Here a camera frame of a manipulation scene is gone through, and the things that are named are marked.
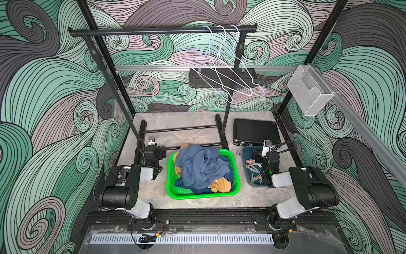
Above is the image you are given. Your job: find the navy Mickey print t-shirt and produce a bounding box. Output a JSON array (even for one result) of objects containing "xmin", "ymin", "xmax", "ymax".
[{"xmin": 175, "ymin": 156, "xmax": 234, "ymax": 194}]

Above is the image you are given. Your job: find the slate blue t-shirt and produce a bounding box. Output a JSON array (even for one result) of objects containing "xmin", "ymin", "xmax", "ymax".
[{"xmin": 174, "ymin": 144, "xmax": 232, "ymax": 191}]

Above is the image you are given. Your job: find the tan cartoon print t-shirt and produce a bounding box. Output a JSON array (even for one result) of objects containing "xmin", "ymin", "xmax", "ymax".
[{"xmin": 173, "ymin": 143, "xmax": 233, "ymax": 194}]

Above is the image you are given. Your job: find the white wire hanger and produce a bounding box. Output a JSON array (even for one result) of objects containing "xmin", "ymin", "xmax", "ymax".
[{"xmin": 196, "ymin": 25, "xmax": 256, "ymax": 99}]

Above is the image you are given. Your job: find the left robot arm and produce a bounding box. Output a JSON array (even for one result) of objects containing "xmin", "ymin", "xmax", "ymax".
[{"xmin": 94, "ymin": 145, "xmax": 167, "ymax": 224}]

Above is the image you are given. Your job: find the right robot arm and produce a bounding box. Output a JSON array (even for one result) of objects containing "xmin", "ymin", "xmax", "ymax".
[{"xmin": 251, "ymin": 148, "xmax": 339, "ymax": 224}]

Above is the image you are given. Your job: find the teal plastic tray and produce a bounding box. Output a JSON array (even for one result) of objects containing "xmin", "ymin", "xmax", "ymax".
[{"xmin": 241, "ymin": 146, "xmax": 274, "ymax": 188}]

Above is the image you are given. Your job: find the black ribbed case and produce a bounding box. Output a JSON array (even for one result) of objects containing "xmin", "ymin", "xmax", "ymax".
[{"xmin": 233, "ymin": 119, "xmax": 282, "ymax": 147}]

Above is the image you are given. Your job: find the green plastic basket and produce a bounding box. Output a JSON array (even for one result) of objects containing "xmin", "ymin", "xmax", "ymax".
[{"xmin": 166, "ymin": 149, "xmax": 241, "ymax": 200}]

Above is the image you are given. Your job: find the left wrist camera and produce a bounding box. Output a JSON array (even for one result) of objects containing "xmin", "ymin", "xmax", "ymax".
[{"xmin": 148, "ymin": 136, "xmax": 157, "ymax": 146}]

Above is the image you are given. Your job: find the black clothes rack frame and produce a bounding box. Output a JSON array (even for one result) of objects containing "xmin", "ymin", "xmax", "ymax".
[{"xmin": 68, "ymin": 24, "xmax": 258, "ymax": 163}]

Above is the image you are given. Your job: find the clear mesh wall bin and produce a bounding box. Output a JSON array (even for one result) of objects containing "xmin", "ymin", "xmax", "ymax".
[{"xmin": 288, "ymin": 65, "xmax": 334, "ymax": 116}]

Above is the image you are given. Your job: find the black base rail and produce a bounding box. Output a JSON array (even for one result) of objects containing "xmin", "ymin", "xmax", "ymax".
[{"xmin": 85, "ymin": 207, "xmax": 338, "ymax": 232}]

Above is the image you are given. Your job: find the white slotted cable duct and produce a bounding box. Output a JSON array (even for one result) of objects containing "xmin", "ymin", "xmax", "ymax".
[{"xmin": 89, "ymin": 233, "xmax": 274, "ymax": 245}]

